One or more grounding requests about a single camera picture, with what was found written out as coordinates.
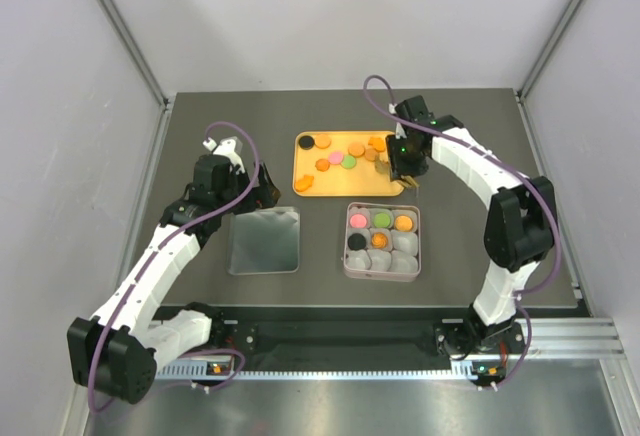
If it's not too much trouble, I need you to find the orange fish cookie front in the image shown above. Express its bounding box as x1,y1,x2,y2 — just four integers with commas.
294,175,314,193

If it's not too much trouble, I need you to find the orange fish cookie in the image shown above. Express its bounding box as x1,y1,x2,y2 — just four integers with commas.
294,175,314,193
368,137,386,153

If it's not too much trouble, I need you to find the silver tin lid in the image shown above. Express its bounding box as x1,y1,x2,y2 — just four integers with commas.
226,206,301,276

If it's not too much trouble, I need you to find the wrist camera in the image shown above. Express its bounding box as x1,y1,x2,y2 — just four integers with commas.
389,96,433,129
202,137,242,165

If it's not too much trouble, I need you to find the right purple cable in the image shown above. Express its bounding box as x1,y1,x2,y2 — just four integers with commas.
362,74,560,387

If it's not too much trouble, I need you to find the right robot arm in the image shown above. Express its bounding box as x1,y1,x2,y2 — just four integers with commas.
386,114,559,352

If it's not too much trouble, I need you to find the purple cable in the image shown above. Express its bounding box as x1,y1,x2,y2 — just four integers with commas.
362,74,560,387
87,121,261,413

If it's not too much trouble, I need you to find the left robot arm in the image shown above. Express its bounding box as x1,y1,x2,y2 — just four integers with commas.
67,154,279,414

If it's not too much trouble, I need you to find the orange fish cookie back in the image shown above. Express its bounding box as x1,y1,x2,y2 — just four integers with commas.
368,137,386,153

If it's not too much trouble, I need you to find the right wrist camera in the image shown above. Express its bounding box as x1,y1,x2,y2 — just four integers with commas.
389,96,433,129

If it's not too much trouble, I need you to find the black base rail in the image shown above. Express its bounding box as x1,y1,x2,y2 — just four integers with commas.
149,305,526,372

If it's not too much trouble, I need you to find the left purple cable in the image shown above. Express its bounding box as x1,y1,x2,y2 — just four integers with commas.
87,121,261,413

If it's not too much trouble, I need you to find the orange swirl cookie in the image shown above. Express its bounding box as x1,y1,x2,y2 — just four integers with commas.
315,159,330,172
375,160,389,174
371,232,389,249

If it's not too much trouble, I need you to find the green sandwich cookie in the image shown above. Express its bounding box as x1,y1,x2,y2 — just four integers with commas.
373,212,392,228
341,155,357,169

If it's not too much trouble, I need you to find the pink sandwich cookie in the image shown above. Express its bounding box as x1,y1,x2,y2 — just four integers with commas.
349,213,369,229
327,151,344,165

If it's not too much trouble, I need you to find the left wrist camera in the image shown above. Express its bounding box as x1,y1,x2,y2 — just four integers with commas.
202,137,242,165

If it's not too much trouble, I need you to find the black cookie at tray corner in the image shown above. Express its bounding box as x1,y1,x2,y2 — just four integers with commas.
298,135,315,150

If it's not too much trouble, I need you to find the yellow tray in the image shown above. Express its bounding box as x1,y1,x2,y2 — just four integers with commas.
292,130,404,197

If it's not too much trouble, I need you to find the orange round cookie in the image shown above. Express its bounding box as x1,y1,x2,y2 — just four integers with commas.
364,148,378,162
394,214,414,232
348,142,366,158
314,134,332,149

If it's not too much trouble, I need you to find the pink cookie tin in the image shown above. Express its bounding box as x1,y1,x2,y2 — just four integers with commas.
342,202,422,283

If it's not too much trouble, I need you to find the black sandwich cookie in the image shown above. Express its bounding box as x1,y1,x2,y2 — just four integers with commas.
347,233,367,251

